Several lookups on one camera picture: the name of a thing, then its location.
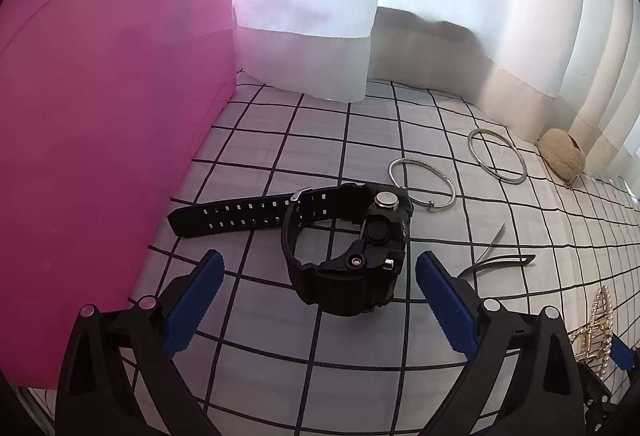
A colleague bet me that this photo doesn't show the pink plastic tub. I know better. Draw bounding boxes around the pink plastic tub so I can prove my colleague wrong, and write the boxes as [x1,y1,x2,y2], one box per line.
[0,0,258,389]

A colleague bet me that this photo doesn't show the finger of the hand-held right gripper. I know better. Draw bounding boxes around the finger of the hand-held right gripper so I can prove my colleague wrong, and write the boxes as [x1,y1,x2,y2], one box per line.
[611,335,632,372]
[582,362,618,424]

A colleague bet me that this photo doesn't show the black hair clip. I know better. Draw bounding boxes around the black hair clip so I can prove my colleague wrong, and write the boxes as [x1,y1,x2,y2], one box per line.
[459,223,537,276]

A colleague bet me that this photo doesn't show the beige plush keychain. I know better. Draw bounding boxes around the beige plush keychain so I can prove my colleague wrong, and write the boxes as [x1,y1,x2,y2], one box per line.
[539,128,587,190]

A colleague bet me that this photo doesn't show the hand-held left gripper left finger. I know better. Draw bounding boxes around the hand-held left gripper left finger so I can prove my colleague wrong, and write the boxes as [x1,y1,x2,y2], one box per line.
[55,249,225,436]

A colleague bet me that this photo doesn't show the large silver bangle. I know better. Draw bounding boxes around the large silver bangle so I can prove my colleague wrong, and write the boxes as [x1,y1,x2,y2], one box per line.
[468,128,528,185]

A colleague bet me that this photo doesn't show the thin studded silver bangle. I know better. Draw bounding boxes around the thin studded silver bangle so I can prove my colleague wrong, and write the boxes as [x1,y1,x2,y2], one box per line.
[388,157,456,214]

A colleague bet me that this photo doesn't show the pearl hair clip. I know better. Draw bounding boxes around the pearl hair clip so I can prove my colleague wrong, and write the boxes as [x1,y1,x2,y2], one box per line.
[570,285,617,384]

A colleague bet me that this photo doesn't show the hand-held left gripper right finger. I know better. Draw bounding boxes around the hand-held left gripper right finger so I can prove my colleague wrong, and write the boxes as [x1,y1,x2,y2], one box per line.
[415,251,586,436]

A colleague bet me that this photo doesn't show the white hemmed curtain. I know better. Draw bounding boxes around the white hemmed curtain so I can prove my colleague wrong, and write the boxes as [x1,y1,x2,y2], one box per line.
[232,0,381,103]

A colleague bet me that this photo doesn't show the black digital wristwatch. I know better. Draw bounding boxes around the black digital wristwatch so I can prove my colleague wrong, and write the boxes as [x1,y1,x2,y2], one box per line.
[167,183,415,318]

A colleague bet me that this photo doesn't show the cream curtain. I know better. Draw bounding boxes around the cream curtain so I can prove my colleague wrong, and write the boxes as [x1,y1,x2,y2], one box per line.
[367,0,640,179]

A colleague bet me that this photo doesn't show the white checked tablecloth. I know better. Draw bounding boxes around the white checked tablecloth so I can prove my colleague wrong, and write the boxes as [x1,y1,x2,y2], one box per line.
[25,71,640,436]

